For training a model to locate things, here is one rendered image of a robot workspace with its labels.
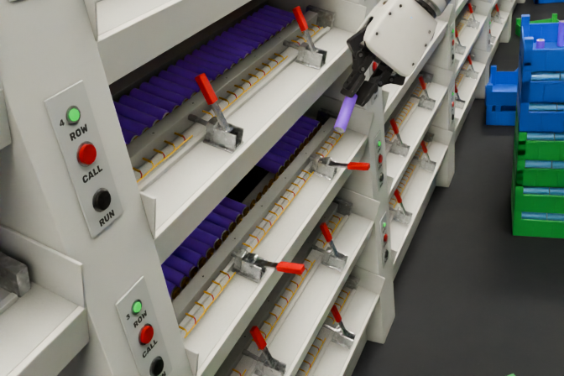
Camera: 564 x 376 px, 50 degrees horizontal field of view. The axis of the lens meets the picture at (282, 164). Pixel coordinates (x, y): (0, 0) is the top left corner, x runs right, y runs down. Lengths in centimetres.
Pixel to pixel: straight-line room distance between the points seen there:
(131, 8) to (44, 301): 26
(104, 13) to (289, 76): 39
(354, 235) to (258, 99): 46
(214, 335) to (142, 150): 24
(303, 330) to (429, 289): 65
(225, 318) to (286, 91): 32
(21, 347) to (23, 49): 22
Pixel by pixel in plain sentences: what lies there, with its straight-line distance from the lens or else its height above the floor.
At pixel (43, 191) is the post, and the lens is 48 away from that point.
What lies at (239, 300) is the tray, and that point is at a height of 54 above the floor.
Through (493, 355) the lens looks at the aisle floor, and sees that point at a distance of 145.
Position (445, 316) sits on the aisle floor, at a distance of 152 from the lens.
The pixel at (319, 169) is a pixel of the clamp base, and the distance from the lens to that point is 100.
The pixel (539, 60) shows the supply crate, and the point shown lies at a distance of 155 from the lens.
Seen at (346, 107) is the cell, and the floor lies 67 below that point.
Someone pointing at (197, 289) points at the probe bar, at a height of 58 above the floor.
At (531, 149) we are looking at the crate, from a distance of 165.
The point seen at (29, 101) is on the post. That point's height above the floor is 91.
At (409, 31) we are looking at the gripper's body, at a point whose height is 77.
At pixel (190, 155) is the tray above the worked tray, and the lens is 69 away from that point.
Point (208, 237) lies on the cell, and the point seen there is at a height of 58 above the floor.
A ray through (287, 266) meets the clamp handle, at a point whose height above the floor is 57.
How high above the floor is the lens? 105
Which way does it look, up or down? 28 degrees down
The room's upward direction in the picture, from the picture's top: 9 degrees counter-clockwise
